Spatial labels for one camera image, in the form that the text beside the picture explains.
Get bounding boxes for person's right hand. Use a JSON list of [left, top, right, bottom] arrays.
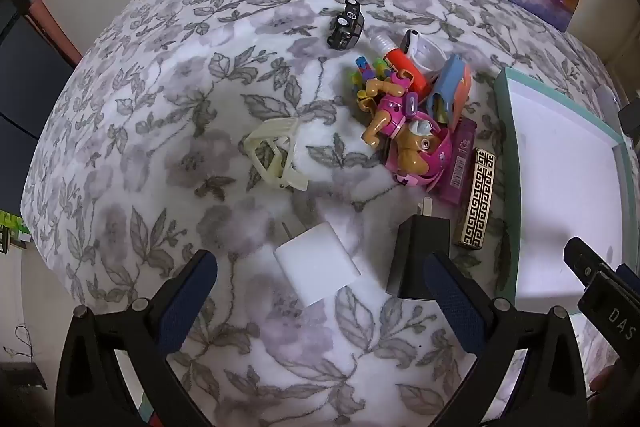
[[589, 364, 623, 394]]

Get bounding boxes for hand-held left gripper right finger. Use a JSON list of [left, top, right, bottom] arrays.
[[422, 251, 601, 427]]

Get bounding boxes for white power adapter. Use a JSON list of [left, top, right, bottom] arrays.
[[274, 221, 362, 308]]

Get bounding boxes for small pink dog figurine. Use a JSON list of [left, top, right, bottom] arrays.
[[361, 74, 418, 152]]

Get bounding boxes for blue orange toy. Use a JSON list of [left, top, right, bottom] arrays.
[[425, 54, 472, 128]]

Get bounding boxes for cream plastic frame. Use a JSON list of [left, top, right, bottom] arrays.
[[244, 117, 308, 192]]

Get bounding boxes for dark cabinet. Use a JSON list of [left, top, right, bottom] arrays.
[[0, 0, 83, 142]]

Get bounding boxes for grey floral blanket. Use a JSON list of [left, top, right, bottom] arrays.
[[20, 0, 621, 427]]

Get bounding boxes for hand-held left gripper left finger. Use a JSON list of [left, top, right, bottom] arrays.
[[56, 249, 219, 427]]

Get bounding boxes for white box with teal rim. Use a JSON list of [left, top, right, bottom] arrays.
[[494, 68, 636, 413]]

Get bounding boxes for pink box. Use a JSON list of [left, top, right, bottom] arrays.
[[430, 117, 476, 208]]

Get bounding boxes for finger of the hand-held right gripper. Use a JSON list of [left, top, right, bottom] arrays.
[[564, 237, 608, 290], [617, 263, 640, 290]]

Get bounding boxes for black toy car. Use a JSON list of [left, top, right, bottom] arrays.
[[327, 0, 365, 50]]

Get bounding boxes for large pink helmet dog figurine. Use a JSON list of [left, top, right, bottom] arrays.
[[385, 117, 453, 188]]

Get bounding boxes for gold patterned lighter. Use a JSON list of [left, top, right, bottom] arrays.
[[452, 148, 497, 249]]

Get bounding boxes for black power adapter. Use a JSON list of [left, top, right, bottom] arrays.
[[386, 199, 453, 303]]

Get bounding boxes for colourful block toy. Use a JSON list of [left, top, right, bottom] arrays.
[[348, 56, 396, 102]]

